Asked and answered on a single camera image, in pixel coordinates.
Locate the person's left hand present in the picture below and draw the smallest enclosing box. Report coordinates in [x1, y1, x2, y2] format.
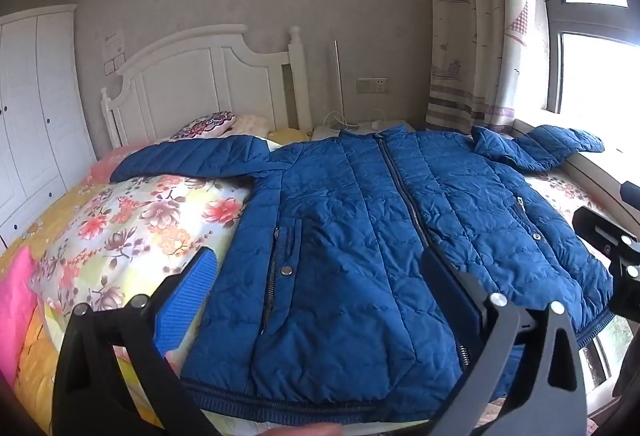
[265, 423, 346, 436]

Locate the cream fluffy pillow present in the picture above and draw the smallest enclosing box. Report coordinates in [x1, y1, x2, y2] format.
[227, 114, 273, 137]

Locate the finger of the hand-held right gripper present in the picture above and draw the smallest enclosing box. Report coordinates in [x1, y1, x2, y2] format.
[619, 181, 640, 209]
[572, 205, 640, 317]

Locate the bright pink cloth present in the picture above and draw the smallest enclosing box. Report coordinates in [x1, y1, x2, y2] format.
[0, 246, 38, 387]

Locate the pink floral bedding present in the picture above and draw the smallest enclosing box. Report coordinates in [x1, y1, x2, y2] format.
[85, 145, 153, 184]

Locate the white nightstand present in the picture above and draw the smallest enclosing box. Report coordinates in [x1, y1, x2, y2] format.
[310, 117, 413, 143]

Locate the white cable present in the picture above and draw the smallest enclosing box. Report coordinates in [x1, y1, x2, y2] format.
[322, 110, 362, 132]

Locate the white wardrobe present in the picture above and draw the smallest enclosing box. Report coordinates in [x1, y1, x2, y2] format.
[0, 5, 98, 247]

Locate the wall socket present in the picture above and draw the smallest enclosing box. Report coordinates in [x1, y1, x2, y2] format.
[357, 77, 390, 94]

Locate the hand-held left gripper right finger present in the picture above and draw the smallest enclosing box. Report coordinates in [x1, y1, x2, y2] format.
[420, 246, 588, 436]

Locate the white wall notice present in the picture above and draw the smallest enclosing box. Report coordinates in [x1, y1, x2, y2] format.
[102, 31, 126, 62]

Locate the yellow bed sheet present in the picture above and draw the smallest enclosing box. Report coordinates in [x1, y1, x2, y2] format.
[0, 183, 108, 434]

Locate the mandala print pillow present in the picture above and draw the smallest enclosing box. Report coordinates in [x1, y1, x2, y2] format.
[170, 111, 237, 139]

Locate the floral quilt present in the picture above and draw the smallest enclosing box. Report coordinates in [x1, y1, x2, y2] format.
[27, 138, 616, 436]

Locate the printed curtain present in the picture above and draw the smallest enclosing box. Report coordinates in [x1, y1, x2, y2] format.
[424, 0, 551, 137]

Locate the window sill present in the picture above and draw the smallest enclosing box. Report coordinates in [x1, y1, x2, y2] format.
[510, 116, 640, 237]

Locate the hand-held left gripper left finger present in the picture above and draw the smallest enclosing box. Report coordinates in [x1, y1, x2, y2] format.
[52, 246, 221, 436]

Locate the blue quilted jacket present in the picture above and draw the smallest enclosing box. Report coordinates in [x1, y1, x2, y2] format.
[109, 125, 615, 424]

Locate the yellow pillow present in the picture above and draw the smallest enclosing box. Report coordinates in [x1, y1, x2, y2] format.
[267, 127, 311, 144]

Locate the white bed headboard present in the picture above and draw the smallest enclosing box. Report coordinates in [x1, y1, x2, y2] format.
[100, 25, 313, 152]

